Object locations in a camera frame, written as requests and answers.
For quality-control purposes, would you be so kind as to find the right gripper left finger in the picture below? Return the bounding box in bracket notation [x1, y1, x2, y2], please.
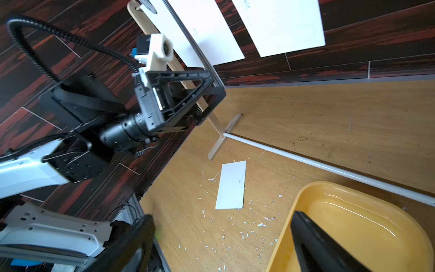
[85, 214, 155, 272]

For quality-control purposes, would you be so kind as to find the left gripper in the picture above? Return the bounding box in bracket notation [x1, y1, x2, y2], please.
[134, 68, 226, 136]

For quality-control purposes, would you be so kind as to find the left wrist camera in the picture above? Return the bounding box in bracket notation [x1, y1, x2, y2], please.
[131, 34, 174, 74]

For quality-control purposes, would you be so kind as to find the white postcard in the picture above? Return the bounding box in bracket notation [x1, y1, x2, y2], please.
[233, 0, 326, 57]
[215, 161, 247, 210]
[140, 0, 245, 68]

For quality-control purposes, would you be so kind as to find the wooden drying rack frame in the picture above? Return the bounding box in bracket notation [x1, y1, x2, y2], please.
[127, 1, 435, 206]

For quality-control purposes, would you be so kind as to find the left corrugated cable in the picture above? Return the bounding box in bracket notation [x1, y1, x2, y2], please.
[6, 15, 142, 84]

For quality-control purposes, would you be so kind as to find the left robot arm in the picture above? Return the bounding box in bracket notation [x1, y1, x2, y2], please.
[1, 70, 225, 257]

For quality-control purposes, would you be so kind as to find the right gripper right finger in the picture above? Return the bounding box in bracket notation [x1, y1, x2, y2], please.
[291, 211, 369, 272]

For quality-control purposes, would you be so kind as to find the yellow plastic tray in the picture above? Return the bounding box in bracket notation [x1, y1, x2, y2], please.
[266, 181, 435, 272]

